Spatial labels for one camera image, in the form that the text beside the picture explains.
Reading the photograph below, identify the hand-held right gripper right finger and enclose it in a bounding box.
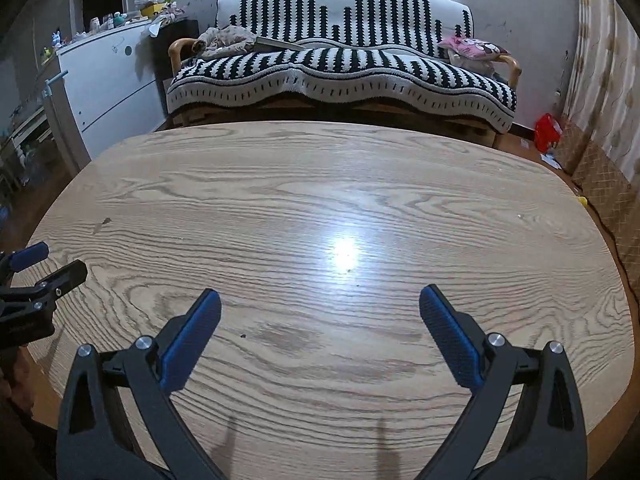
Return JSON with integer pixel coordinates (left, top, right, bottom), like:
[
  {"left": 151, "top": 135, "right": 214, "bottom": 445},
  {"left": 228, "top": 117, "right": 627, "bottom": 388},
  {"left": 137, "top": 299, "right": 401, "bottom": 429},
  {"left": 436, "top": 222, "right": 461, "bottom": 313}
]
[{"left": 419, "top": 284, "right": 590, "bottom": 480}]

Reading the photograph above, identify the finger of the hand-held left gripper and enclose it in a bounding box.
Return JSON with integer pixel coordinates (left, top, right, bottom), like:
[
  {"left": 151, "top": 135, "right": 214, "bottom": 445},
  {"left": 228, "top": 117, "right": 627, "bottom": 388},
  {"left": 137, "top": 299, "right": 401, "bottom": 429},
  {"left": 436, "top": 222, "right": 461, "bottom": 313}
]
[
  {"left": 0, "top": 241, "right": 51, "bottom": 287},
  {"left": 0, "top": 259, "right": 89, "bottom": 312}
]

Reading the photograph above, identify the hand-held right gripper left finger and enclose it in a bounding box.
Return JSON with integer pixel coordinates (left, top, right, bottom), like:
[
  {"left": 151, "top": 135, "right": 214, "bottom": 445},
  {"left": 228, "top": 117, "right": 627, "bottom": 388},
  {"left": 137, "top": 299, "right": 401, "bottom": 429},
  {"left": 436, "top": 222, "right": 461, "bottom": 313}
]
[{"left": 56, "top": 287, "right": 236, "bottom": 480}]

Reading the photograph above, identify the white low rack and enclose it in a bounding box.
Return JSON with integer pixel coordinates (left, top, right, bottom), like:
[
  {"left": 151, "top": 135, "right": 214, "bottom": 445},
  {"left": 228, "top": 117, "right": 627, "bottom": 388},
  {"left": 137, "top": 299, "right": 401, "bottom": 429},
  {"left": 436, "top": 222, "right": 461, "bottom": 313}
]
[{"left": 0, "top": 105, "right": 53, "bottom": 181}]

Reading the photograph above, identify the white drawer dresser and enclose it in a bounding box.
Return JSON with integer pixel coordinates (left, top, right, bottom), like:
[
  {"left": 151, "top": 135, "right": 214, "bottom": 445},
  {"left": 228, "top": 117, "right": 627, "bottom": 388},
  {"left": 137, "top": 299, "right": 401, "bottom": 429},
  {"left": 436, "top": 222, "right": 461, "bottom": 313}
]
[{"left": 55, "top": 22, "right": 168, "bottom": 161}]

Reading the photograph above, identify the red shopping bag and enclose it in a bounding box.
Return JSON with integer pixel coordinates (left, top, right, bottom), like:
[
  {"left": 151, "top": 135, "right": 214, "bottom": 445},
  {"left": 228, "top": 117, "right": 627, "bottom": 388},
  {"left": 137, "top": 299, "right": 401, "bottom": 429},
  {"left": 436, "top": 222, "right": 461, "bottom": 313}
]
[{"left": 534, "top": 112, "right": 563, "bottom": 153}]

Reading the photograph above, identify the row of small bottles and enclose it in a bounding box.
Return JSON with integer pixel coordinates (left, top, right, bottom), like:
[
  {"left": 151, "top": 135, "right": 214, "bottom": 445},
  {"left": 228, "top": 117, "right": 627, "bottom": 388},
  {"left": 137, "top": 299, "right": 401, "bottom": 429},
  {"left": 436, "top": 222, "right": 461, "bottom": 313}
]
[{"left": 75, "top": 10, "right": 141, "bottom": 41}]

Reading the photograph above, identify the dark narrow cabinet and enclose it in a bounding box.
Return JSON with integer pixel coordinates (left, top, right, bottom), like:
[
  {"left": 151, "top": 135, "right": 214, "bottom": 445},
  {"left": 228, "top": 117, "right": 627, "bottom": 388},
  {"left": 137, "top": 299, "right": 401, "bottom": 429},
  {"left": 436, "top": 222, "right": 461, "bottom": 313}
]
[{"left": 150, "top": 19, "right": 201, "bottom": 116}]

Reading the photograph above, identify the pale rumpled cloth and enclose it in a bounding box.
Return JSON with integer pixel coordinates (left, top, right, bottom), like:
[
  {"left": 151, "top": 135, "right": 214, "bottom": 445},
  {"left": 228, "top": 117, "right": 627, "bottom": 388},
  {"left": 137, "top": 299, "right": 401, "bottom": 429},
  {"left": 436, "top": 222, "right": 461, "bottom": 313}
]
[{"left": 142, "top": 7, "right": 188, "bottom": 38}]

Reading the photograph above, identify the white grey folded cloth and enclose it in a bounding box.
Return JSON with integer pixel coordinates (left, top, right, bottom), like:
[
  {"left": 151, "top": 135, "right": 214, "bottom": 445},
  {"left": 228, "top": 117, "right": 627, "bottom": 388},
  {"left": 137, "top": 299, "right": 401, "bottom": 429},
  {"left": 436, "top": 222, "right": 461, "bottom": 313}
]
[{"left": 450, "top": 55, "right": 501, "bottom": 78}]

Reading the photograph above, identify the beige crumpled cloth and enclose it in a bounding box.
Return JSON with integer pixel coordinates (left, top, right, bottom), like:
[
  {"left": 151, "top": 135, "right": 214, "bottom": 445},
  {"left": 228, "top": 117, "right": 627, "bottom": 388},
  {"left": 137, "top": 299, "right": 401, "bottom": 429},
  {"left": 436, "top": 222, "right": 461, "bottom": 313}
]
[{"left": 192, "top": 26, "right": 258, "bottom": 59}]

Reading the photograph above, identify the black white striped sofa blanket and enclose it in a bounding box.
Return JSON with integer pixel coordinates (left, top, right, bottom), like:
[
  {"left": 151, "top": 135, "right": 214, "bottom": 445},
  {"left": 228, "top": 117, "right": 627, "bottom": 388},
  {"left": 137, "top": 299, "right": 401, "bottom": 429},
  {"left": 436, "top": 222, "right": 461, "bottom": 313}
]
[{"left": 166, "top": 0, "right": 517, "bottom": 129}]

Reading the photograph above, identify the pink printed cushion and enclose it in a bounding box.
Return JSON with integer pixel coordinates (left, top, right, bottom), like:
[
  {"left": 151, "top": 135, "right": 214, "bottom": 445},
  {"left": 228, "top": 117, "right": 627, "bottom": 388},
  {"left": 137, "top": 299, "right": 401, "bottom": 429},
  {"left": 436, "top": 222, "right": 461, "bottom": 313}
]
[{"left": 439, "top": 35, "right": 511, "bottom": 61}]

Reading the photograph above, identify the beige patterned curtain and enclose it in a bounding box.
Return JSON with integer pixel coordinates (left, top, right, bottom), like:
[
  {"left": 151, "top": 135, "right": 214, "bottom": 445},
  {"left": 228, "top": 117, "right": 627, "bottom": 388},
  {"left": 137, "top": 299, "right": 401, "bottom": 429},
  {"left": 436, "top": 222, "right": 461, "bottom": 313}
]
[{"left": 562, "top": 0, "right": 640, "bottom": 301}]

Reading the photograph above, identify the flat grey book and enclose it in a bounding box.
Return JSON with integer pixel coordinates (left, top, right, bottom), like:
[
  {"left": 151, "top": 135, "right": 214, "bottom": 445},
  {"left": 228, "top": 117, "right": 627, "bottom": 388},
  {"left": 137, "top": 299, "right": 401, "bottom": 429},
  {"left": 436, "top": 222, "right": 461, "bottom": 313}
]
[{"left": 252, "top": 36, "right": 307, "bottom": 53}]

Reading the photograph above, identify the wooden frame sofa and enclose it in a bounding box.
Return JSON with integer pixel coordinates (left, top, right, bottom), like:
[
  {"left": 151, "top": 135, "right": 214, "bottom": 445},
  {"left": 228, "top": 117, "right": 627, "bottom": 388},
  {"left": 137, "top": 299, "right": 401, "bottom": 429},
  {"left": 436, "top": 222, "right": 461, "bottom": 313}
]
[{"left": 165, "top": 0, "right": 521, "bottom": 148}]

